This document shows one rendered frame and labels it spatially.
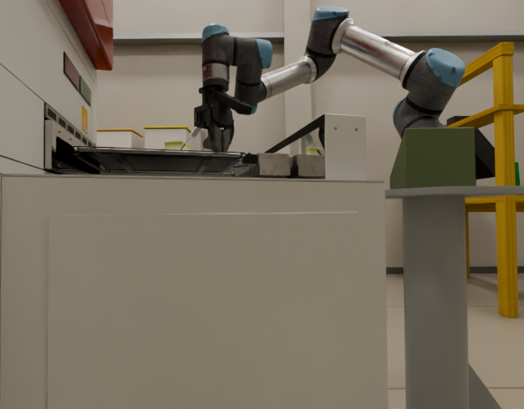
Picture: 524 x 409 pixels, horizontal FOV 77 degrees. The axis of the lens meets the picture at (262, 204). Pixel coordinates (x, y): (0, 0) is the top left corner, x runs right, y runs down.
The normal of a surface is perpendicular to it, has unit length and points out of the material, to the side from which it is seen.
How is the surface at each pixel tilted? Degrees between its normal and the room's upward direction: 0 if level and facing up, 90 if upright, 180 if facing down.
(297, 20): 90
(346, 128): 90
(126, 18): 90
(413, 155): 90
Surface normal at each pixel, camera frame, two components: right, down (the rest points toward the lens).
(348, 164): 0.26, -0.02
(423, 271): -0.76, 0.00
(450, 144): -0.04, -0.02
